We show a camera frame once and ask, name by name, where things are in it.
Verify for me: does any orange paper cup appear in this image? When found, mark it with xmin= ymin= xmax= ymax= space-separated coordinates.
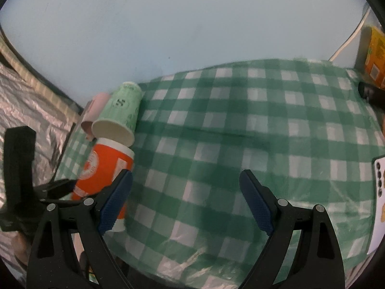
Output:
xmin=70 ymin=137 xmax=135 ymax=233

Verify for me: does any green leaf-print paper cup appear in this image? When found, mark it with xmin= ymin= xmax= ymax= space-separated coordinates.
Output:
xmin=91 ymin=82 xmax=143 ymax=147

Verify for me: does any white smartphone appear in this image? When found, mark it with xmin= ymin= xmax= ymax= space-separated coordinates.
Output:
xmin=367 ymin=156 xmax=385 ymax=254

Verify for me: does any pink plastic mug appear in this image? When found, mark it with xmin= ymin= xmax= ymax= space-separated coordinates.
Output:
xmin=80 ymin=92 xmax=110 ymax=141

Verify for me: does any silver foil curtain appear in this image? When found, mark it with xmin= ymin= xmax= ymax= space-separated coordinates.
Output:
xmin=0 ymin=33 xmax=84 ymax=266

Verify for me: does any green checkered tablecloth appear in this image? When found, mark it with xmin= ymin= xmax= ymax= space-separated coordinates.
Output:
xmin=53 ymin=58 xmax=385 ymax=289

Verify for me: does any small black object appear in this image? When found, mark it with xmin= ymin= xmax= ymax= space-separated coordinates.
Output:
xmin=358 ymin=82 xmax=385 ymax=110

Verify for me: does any orange-label drink bottle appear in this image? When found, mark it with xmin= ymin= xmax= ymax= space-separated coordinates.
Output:
xmin=364 ymin=26 xmax=385 ymax=89

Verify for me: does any white cable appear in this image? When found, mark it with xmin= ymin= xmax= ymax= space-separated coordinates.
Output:
xmin=328 ymin=4 xmax=372 ymax=62

